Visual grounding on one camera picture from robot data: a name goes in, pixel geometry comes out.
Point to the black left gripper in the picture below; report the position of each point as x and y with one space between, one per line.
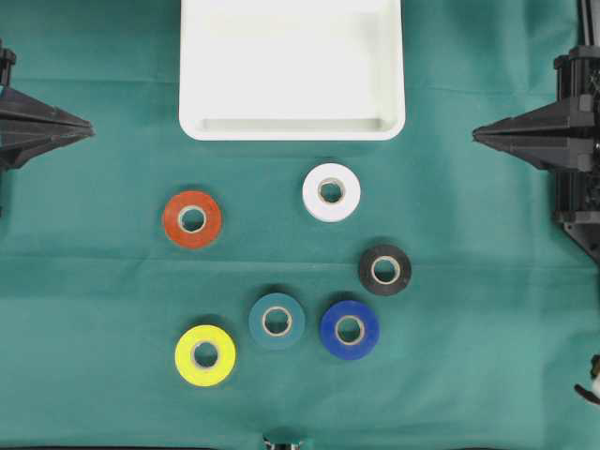
16 105

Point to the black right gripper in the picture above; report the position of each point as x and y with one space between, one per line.
575 156

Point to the orange tape roll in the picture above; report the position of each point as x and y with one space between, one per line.
192 219

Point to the teal tape roll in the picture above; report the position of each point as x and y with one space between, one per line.
276 321

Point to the black tape roll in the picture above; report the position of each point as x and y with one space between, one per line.
385 270

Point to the white tape roll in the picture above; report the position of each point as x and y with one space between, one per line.
331 192

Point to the white plastic tray case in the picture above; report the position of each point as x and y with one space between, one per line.
291 70

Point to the blue tape roll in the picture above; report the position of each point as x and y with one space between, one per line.
349 330

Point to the yellow tape roll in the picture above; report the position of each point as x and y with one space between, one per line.
205 355

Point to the black and white clip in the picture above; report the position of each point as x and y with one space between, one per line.
591 395

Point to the black camera mount bottom edge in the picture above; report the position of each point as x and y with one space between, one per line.
275 442

